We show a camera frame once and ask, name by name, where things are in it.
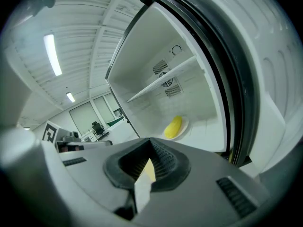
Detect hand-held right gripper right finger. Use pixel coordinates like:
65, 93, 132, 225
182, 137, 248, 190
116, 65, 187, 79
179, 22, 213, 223
137, 138, 270, 227

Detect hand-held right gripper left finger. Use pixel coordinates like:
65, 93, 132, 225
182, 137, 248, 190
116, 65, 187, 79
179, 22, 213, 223
42, 138, 153, 222

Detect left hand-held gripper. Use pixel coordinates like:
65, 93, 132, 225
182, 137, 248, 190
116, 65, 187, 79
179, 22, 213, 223
42, 121, 113, 154

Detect white round plate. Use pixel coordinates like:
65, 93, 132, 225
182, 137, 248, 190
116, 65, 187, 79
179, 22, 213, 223
160, 115, 189, 141

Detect yellow corn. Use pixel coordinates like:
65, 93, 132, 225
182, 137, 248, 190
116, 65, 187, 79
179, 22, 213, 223
164, 116, 183, 139

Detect black mini fridge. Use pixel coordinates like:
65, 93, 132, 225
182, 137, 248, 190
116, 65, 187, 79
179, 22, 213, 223
105, 0, 303, 177

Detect wide frosted window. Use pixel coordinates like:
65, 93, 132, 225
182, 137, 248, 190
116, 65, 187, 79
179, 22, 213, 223
68, 92, 121, 136

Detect white drawer cabinet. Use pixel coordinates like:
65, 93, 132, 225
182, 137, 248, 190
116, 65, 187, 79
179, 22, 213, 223
80, 129, 111, 143

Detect black office chair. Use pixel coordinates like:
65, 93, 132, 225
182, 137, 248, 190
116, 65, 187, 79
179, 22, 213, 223
91, 121, 105, 136

